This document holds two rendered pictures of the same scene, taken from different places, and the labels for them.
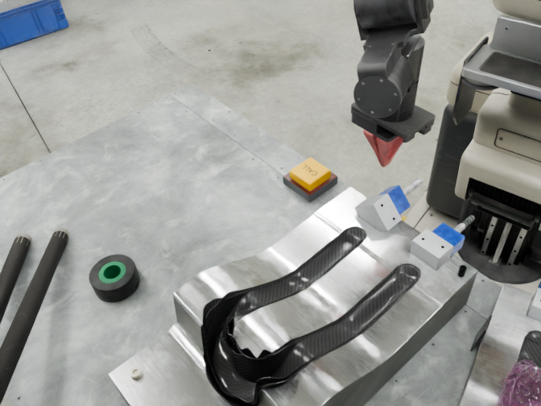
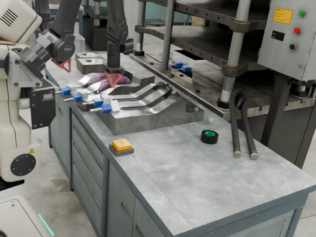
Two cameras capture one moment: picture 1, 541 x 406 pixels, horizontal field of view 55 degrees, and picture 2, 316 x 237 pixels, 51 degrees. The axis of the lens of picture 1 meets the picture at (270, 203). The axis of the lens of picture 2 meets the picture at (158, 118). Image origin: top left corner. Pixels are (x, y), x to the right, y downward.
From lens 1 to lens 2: 196 cm
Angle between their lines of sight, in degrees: 110
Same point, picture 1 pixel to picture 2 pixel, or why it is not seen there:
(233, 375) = not seen: hidden behind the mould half
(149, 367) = (193, 109)
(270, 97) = not seen: outside the picture
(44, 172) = (264, 189)
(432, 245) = (106, 96)
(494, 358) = (106, 92)
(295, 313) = (152, 97)
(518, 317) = (90, 97)
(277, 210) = (141, 145)
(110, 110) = not seen: outside the picture
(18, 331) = (232, 114)
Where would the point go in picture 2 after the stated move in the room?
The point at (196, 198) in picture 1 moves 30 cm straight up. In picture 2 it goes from (177, 157) to (186, 90)
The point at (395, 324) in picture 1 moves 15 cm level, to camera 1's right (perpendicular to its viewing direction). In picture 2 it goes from (126, 96) to (98, 92)
